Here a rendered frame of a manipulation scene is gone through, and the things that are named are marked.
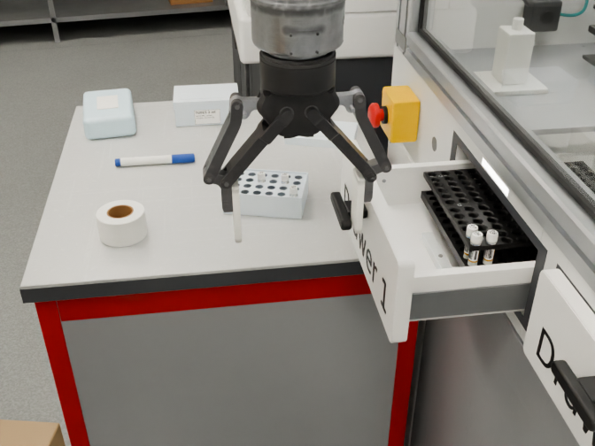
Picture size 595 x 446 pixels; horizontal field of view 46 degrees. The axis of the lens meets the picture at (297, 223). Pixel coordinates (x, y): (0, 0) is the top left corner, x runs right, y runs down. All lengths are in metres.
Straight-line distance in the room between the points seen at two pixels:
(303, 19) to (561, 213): 0.31
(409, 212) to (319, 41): 0.38
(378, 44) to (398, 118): 0.52
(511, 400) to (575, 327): 0.23
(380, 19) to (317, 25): 0.96
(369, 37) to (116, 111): 0.59
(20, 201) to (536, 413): 2.27
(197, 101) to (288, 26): 0.74
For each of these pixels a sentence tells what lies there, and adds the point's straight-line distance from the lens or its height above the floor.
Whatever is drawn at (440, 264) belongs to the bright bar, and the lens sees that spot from 0.85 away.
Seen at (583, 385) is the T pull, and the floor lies 0.91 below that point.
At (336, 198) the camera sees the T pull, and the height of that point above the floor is 0.91.
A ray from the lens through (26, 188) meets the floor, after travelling 2.90.
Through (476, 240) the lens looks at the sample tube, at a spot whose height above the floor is 0.91.
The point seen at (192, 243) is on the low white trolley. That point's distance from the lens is 1.04.
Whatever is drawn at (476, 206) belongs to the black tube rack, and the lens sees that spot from 0.87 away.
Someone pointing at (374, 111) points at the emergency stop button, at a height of 0.89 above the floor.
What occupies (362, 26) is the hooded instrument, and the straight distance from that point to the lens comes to 1.60.
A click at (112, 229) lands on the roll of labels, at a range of 1.04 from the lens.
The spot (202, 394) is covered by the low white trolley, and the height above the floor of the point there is 0.51.
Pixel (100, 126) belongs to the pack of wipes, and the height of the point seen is 0.79.
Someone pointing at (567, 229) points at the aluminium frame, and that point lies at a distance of 0.71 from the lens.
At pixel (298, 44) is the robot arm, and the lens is 0.66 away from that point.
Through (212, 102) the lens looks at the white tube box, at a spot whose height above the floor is 0.81.
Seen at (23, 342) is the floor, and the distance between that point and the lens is 2.14.
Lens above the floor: 1.34
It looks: 32 degrees down
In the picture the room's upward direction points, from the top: straight up
